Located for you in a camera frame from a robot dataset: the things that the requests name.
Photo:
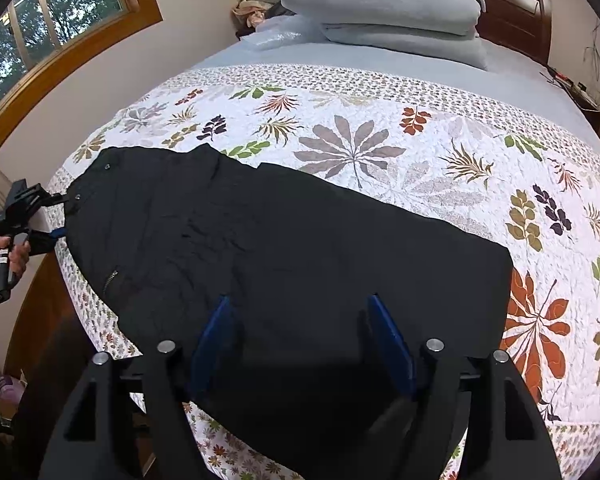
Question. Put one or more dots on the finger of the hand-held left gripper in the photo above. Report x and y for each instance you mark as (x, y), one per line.
(42, 241)
(60, 201)

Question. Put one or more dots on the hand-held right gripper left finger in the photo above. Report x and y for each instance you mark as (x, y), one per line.
(215, 340)

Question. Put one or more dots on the pile of clothes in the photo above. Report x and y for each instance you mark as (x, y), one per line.
(260, 0)

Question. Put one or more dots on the light blue pillow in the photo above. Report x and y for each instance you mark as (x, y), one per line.
(420, 45)

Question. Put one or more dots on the black pants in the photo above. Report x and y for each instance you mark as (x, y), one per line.
(280, 240)

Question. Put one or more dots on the clear plastic bag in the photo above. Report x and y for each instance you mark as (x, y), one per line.
(280, 38)

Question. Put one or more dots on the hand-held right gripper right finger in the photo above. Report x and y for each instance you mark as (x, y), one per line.
(392, 345)

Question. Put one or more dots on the floral quilted bedspread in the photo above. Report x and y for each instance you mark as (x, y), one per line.
(355, 125)

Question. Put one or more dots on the purple bottle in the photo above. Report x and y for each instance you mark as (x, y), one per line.
(7, 387)

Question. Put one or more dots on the dark wooden nightstand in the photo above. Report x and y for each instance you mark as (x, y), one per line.
(580, 95)

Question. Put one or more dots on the light blue bed sheet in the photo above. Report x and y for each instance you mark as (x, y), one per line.
(505, 85)

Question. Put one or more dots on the large wooden framed window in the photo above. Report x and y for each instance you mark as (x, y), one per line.
(55, 10)

